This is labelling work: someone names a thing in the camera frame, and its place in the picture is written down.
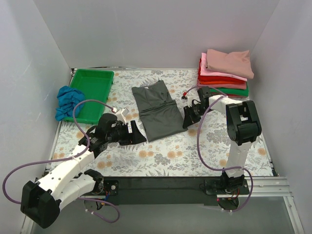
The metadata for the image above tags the green folded shirt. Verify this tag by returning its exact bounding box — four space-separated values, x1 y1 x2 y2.
217 86 249 97

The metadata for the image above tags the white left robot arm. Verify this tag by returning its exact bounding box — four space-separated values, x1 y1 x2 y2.
20 114 146 229

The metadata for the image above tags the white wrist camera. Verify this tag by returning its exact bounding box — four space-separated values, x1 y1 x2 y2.
181 93 188 101
112 107 129 124

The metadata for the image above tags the dusty pink folded shirt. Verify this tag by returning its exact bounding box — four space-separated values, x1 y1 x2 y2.
206 49 254 79

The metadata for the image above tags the crumpled blue t shirt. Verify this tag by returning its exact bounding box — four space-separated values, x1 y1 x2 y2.
55 86 86 121

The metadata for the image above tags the light pink folded shirt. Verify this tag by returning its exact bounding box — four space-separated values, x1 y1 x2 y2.
198 53 247 81

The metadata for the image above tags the dark grey t shirt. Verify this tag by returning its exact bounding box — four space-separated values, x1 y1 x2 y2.
132 80 187 142

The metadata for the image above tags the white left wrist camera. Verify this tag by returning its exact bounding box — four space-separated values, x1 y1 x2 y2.
112 107 129 124

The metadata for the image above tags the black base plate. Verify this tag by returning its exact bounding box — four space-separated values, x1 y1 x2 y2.
75 176 251 207

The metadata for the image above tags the orange folded shirt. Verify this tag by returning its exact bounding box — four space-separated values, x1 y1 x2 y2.
198 80 246 85

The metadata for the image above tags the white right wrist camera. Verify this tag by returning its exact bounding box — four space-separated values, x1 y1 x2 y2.
181 93 188 101

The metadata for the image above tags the green plastic tray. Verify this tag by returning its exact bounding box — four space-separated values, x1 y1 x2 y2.
70 69 114 125

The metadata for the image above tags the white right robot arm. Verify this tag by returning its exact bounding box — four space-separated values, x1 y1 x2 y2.
183 85 262 195

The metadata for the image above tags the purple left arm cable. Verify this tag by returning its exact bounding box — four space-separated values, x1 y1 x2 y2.
2 99 120 224

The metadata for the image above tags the aluminium frame rail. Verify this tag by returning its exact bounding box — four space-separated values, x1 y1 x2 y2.
20 177 305 234

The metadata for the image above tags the salmon folded shirt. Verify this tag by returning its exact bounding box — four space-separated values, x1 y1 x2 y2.
198 82 247 90

